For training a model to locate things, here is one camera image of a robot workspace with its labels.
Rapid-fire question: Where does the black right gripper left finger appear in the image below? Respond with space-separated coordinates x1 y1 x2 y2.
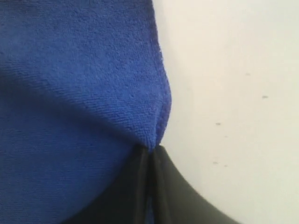
63 147 149 224

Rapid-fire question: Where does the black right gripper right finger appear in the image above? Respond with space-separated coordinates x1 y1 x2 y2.
150 146 238 224

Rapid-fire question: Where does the blue towel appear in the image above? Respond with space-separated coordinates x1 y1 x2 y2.
0 0 171 224

